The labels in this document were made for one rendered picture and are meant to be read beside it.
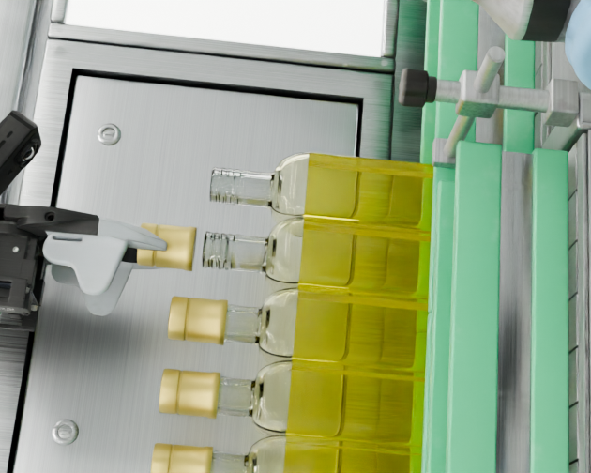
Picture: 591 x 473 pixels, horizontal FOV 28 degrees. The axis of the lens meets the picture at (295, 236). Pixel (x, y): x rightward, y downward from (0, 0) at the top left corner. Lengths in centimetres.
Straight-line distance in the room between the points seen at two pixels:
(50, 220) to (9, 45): 31
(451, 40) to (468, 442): 36
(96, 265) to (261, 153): 27
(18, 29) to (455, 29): 43
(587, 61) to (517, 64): 56
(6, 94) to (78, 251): 28
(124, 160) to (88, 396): 23
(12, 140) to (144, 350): 23
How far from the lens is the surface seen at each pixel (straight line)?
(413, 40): 123
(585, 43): 43
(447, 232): 90
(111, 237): 91
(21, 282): 91
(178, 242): 93
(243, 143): 112
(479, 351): 80
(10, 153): 95
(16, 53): 118
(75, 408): 104
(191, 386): 90
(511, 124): 97
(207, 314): 91
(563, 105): 85
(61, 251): 92
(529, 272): 83
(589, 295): 81
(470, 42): 100
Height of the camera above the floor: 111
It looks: 2 degrees down
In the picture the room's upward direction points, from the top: 84 degrees counter-clockwise
